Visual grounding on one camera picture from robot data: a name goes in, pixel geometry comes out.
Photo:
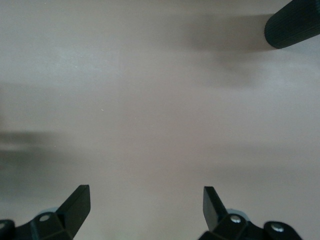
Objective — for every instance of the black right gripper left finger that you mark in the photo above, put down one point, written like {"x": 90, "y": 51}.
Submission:
{"x": 65, "y": 215}

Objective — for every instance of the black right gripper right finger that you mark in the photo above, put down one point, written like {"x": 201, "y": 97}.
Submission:
{"x": 215, "y": 212}

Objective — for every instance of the black ribbed cylinder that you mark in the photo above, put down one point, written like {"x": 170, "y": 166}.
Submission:
{"x": 292, "y": 25}

